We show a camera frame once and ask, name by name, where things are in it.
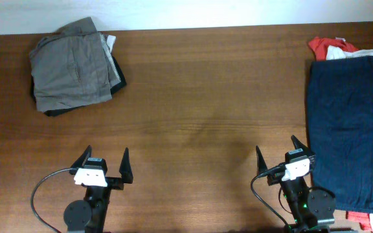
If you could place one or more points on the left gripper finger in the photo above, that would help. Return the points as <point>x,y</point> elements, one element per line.
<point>79,162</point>
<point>125,168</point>

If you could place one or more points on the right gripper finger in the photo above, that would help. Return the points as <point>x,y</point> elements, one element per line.
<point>261,164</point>
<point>299,146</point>

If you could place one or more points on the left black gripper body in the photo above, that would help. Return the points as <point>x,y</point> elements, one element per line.
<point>114,181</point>

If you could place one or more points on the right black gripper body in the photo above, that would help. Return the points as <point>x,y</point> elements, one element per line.
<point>274,178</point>

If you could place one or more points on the navy blue shorts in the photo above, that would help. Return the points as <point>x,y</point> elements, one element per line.
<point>339,114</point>

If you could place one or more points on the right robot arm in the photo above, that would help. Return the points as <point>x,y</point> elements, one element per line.
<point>312,207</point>

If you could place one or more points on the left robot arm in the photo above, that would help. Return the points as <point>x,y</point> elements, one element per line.
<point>89,214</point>

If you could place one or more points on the grey folded trousers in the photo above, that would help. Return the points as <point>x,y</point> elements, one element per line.
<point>80,34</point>

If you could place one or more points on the red shirt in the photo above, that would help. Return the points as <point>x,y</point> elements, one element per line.
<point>319,46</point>

